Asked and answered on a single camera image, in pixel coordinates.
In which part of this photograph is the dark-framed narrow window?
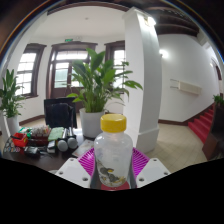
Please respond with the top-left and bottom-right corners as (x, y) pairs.
(103, 40), (126, 69)

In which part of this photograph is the dark-framed wide window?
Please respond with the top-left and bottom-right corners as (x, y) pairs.
(14, 42), (47, 99)

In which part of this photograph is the colourful printed magazine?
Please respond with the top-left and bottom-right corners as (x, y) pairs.
(2, 138), (18, 155)

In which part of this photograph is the green notepad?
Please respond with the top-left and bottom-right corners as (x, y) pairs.
(47, 126), (65, 142)

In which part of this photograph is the clear bottle with yellow cap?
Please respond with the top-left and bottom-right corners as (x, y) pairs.
(93, 113), (134, 188)

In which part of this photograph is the small plant in white pot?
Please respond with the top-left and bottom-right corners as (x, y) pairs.
(0, 68), (28, 136)

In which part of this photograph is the black device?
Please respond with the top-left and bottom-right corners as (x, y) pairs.
(23, 145), (42, 159)

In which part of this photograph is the white wall-mounted rail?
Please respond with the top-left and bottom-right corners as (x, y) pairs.
(169, 78), (203, 97)

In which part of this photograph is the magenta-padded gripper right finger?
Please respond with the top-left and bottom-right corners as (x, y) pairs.
(129, 147), (172, 189)

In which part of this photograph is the red carpeted staircase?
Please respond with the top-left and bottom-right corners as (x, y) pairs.
(187, 103), (218, 144)

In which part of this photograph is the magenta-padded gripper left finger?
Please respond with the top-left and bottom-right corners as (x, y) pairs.
(54, 147), (100, 189)

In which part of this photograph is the white printed magazine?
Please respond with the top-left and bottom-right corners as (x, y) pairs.
(71, 138), (95, 158)

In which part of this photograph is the dark wooden double door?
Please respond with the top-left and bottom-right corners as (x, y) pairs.
(46, 40), (98, 113)

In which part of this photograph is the large plant in white pot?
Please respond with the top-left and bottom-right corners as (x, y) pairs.
(65, 47), (144, 139)

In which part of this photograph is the grey-headed black microphone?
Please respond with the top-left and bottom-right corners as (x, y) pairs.
(67, 127), (79, 150)
(55, 128), (69, 153)

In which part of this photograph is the black chair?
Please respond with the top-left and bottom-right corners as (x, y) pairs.
(43, 96), (78, 129)

